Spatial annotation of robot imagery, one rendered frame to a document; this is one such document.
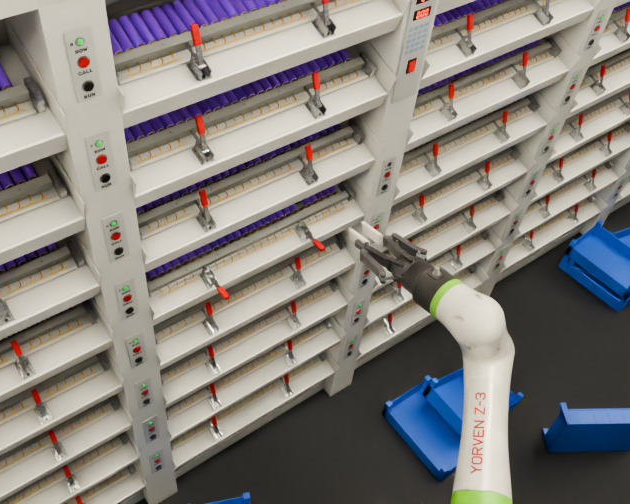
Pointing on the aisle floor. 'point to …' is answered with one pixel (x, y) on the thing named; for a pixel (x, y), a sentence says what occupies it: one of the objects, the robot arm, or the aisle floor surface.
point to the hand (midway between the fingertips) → (365, 236)
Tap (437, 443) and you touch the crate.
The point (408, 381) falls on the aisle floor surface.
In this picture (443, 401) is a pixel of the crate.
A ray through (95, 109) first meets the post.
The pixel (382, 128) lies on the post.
